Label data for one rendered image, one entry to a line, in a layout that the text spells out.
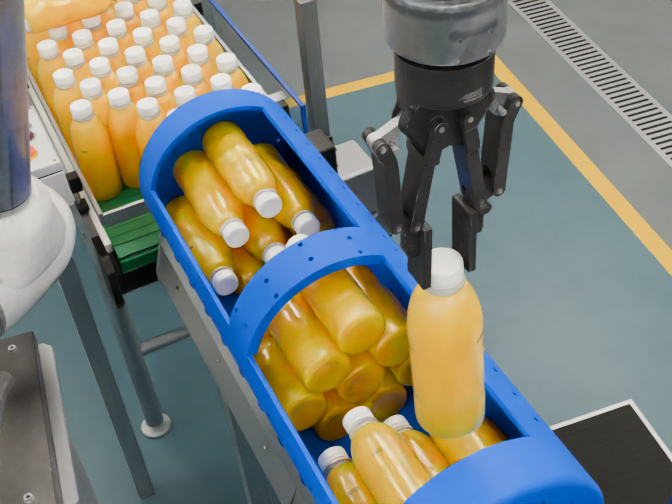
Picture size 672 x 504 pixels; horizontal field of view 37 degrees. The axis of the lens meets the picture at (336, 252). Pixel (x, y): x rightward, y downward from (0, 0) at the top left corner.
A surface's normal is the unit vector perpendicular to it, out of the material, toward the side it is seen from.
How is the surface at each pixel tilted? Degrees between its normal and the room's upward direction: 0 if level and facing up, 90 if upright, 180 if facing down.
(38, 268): 101
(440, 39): 90
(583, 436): 0
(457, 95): 91
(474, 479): 7
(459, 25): 91
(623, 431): 0
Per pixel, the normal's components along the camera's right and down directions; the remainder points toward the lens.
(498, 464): 0.02, -0.76
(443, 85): -0.10, 0.69
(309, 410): 0.41, 0.59
